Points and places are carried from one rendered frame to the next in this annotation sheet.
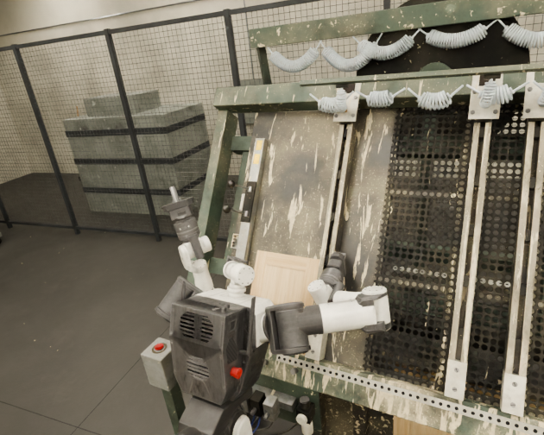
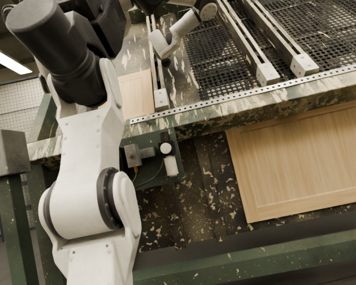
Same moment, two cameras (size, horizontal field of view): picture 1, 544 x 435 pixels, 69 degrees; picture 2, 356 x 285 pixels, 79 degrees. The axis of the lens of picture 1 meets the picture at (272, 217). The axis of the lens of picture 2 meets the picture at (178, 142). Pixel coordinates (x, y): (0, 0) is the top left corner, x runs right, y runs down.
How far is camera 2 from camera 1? 149 cm
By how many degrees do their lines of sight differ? 37
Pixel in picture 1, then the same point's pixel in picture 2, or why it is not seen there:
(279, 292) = (123, 94)
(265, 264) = not seen: hidden behind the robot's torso
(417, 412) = (255, 100)
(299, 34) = not seen: hidden behind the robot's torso
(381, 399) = (226, 106)
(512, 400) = (307, 64)
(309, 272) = (144, 76)
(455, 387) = (270, 73)
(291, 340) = not seen: outside the picture
